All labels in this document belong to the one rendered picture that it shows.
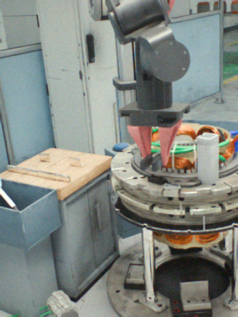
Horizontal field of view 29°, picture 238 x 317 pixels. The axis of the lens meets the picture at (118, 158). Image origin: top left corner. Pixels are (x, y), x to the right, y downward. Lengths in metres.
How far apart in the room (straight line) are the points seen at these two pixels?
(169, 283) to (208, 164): 0.39
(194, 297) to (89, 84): 2.32
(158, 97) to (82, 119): 2.54
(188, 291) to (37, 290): 0.32
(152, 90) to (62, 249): 0.46
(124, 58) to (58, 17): 1.90
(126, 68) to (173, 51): 0.72
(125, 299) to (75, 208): 0.23
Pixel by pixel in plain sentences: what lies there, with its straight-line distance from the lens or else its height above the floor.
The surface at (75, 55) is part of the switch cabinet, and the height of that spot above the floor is 1.01.
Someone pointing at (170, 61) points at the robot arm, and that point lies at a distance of 0.64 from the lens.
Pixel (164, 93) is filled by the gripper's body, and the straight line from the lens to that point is 0.72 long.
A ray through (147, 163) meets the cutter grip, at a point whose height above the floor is 1.17.
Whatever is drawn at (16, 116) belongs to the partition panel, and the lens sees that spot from 3.42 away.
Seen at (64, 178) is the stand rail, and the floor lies 1.07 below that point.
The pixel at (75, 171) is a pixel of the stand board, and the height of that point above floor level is 1.06.
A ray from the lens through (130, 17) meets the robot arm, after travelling 0.69.
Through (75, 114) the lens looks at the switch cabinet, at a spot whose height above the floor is 0.59.
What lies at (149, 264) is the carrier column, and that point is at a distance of 0.96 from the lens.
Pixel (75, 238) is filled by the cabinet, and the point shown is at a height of 0.93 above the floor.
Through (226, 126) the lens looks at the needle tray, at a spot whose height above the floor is 1.05.
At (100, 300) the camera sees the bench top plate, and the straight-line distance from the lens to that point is 1.09.
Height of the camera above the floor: 1.45
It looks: 21 degrees down
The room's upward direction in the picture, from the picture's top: 5 degrees counter-clockwise
